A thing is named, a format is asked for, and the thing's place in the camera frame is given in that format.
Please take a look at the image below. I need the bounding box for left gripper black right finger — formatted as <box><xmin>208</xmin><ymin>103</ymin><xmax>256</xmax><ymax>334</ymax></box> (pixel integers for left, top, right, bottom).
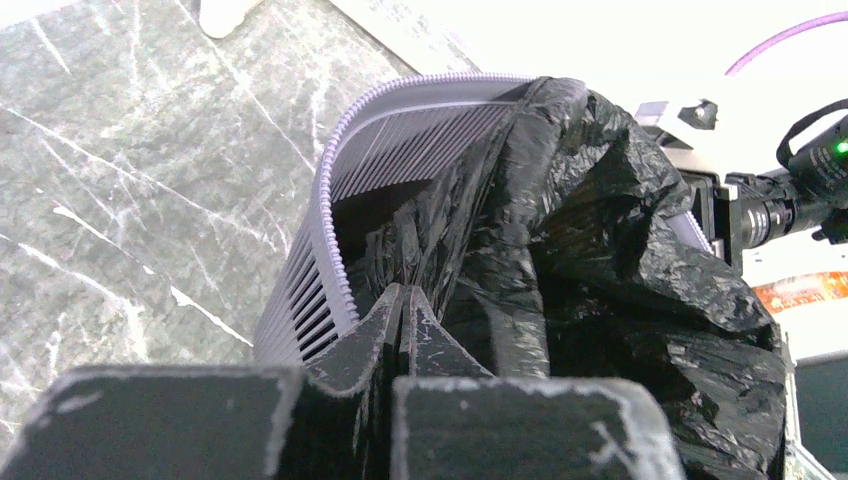
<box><xmin>390</xmin><ymin>287</ymin><xmax>685</xmax><ymax>479</ymax></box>

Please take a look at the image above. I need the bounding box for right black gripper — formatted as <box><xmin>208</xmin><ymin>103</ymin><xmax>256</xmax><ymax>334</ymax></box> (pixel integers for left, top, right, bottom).
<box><xmin>682</xmin><ymin>99</ymin><xmax>847</xmax><ymax>269</ymax></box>

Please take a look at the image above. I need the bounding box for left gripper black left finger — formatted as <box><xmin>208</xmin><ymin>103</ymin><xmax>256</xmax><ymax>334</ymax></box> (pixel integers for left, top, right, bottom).
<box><xmin>1</xmin><ymin>284</ymin><xmax>405</xmax><ymax>479</ymax></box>

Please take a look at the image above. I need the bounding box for black trash bag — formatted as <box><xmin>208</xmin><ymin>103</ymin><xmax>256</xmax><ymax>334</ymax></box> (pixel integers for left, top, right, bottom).
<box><xmin>347</xmin><ymin>77</ymin><xmax>785</xmax><ymax>479</ymax></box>

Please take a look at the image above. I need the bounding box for grey mesh trash bin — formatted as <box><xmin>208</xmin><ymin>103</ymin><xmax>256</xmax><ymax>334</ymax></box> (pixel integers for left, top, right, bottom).
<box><xmin>254</xmin><ymin>74</ymin><xmax>707</xmax><ymax>377</ymax></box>

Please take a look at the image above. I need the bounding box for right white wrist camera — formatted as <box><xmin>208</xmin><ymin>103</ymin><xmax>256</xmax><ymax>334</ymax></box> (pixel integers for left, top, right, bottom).
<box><xmin>634</xmin><ymin>99</ymin><xmax>720</xmax><ymax>177</ymax></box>

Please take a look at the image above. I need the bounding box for white PVC pipe frame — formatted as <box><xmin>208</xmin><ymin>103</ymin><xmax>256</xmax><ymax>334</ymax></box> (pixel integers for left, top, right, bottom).
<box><xmin>198</xmin><ymin>0</ymin><xmax>263</xmax><ymax>39</ymax></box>

